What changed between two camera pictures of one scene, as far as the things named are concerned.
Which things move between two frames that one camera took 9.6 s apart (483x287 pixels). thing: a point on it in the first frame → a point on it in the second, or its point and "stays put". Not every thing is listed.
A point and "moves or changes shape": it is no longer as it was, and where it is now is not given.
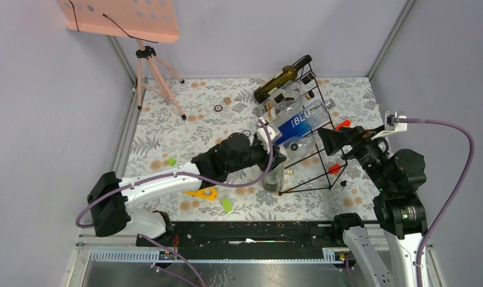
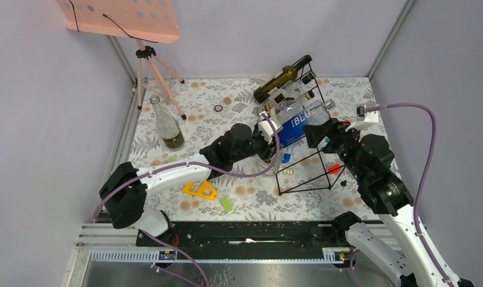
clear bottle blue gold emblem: x=295 y=147 moves or changes shape
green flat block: x=227 y=205 stays put
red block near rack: x=335 y=166 stays put
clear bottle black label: x=274 y=179 → x=168 y=127
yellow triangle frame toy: x=199 y=193 stays put
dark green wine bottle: x=271 y=87 stays put
